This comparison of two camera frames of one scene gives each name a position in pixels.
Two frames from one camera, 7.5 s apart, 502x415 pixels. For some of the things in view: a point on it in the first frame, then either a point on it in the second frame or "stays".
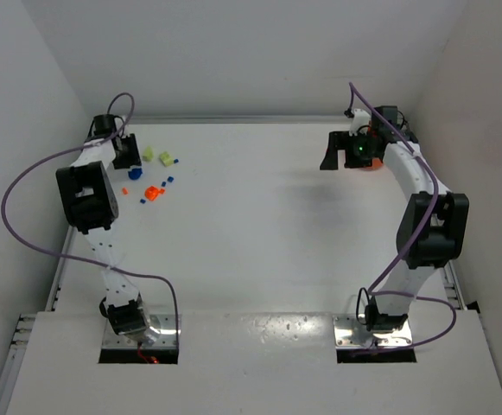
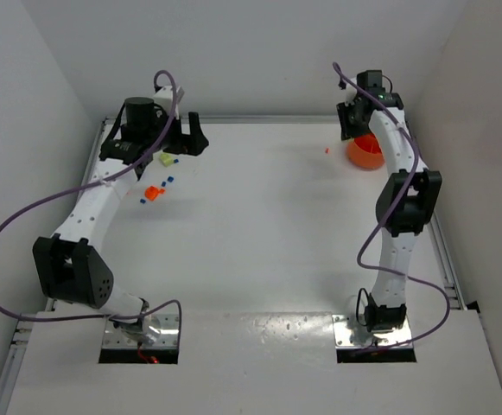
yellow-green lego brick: [166, 159] stays
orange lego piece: [151, 192] stays
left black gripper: [129, 152] to [178, 136]
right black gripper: [341, 141] to [350, 125]
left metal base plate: [164, 324] stays
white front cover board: [249, 363] stays
